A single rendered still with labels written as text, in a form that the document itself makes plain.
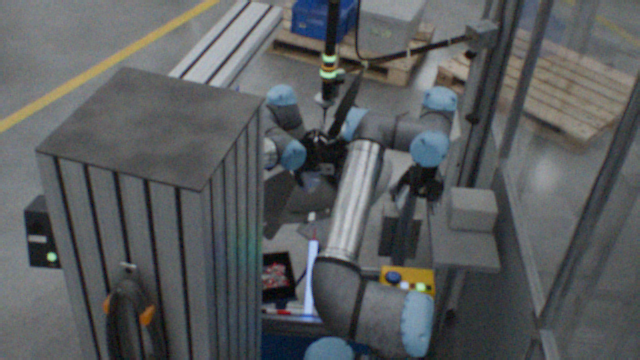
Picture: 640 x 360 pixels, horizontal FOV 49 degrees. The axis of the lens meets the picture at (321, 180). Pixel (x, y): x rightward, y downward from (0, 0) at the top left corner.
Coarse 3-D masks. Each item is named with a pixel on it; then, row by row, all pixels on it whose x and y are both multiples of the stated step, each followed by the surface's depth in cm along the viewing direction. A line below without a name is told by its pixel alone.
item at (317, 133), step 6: (318, 132) 235; (318, 138) 234; (324, 138) 235; (330, 138) 239; (318, 144) 233; (324, 144) 235; (318, 150) 234; (324, 150) 235; (330, 150) 236; (336, 150) 240; (342, 150) 239; (324, 156) 235; (330, 156) 236; (336, 156) 239; (342, 156) 237; (324, 162) 236; (330, 162) 238; (336, 162) 237; (342, 162) 237; (336, 168) 236
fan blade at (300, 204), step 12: (324, 180) 228; (300, 192) 224; (312, 192) 223; (324, 192) 223; (336, 192) 223; (288, 204) 221; (300, 204) 220; (312, 204) 218; (324, 204) 218; (288, 216) 218; (300, 216) 216; (324, 216) 213
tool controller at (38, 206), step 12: (36, 204) 202; (24, 216) 199; (36, 216) 199; (48, 216) 199; (36, 228) 199; (48, 228) 200; (36, 240) 202; (48, 240) 202; (36, 252) 204; (48, 252) 203; (36, 264) 205; (48, 264) 205; (60, 264) 205
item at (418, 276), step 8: (384, 272) 214; (400, 272) 214; (408, 272) 215; (416, 272) 215; (424, 272) 215; (432, 272) 215; (384, 280) 211; (400, 280) 211; (408, 280) 212; (416, 280) 212; (424, 280) 212; (432, 280) 213; (408, 288) 209; (416, 288) 210; (424, 288) 210; (432, 288) 210; (432, 296) 209
